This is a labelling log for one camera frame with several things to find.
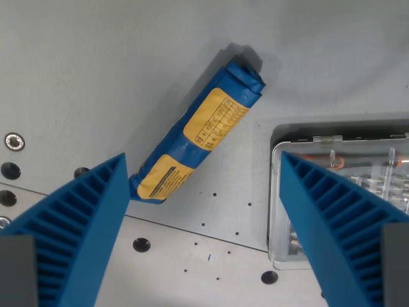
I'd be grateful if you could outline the clear plastic bit set case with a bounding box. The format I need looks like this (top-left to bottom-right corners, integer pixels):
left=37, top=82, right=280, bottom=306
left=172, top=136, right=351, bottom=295
left=266, top=132, right=409, bottom=271

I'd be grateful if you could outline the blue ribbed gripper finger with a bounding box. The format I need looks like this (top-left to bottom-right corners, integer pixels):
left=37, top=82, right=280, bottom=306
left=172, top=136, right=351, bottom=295
left=279, top=150, right=409, bottom=307
left=0, top=152, right=132, bottom=307

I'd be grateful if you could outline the blue bag with yellow labels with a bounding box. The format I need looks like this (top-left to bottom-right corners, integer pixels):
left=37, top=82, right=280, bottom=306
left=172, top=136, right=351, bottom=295
left=128, top=60, right=267, bottom=206

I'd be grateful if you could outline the silver hex socket bolt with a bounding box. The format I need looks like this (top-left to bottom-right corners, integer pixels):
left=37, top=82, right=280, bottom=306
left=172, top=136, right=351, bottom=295
left=4, top=132, right=26, bottom=151

